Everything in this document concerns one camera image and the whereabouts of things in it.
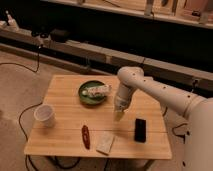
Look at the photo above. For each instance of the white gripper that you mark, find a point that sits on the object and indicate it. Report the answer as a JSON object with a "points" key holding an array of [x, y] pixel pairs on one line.
{"points": [[122, 100]]}

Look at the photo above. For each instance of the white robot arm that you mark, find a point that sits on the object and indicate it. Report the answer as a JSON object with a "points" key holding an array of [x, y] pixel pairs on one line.
{"points": [[196, 109]]}

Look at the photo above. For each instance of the white sponge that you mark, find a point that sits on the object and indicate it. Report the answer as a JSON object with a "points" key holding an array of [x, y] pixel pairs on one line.
{"points": [[105, 143]]}

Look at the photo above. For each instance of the black rectangular block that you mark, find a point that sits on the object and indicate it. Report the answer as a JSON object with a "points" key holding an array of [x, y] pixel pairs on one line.
{"points": [[140, 130]]}

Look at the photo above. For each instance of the wooden table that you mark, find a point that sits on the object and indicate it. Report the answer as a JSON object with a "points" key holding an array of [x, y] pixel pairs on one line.
{"points": [[65, 137]]}

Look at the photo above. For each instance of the white cup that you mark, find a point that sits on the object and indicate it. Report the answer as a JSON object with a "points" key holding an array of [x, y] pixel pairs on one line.
{"points": [[44, 114]]}

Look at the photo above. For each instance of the black box on ledge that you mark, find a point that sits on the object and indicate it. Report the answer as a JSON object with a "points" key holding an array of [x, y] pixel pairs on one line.
{"points": [[59, 35]]}

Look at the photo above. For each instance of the white spray bottle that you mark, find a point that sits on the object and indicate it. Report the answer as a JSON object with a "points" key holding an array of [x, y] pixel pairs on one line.
{"points": [[12, 22]]}

